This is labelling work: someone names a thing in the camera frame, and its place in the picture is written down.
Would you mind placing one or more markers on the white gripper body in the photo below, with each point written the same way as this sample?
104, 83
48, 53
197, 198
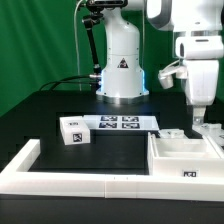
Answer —
201, 83

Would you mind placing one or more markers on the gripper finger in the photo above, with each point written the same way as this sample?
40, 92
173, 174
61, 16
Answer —
198, 114

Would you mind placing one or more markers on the white cabinet door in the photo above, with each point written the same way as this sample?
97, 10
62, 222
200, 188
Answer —
171, 133
215, 131

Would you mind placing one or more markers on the white cabinet body box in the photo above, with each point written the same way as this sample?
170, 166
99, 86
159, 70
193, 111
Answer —
183, 157

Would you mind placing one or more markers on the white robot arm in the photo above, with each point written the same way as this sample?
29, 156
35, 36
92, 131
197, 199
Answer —
197, 45

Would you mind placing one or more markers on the white flat tagged panel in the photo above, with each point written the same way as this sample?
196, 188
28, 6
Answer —
122, 122

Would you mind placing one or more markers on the small white tagged block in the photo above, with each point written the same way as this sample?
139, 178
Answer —
74, 130

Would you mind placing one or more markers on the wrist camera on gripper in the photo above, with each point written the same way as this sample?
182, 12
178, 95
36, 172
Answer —
166, 75

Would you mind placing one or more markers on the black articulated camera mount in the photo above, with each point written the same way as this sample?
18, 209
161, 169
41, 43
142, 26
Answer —
92, 36

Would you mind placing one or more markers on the white U-shaped boundary frame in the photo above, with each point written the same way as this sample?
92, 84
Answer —
17, 178

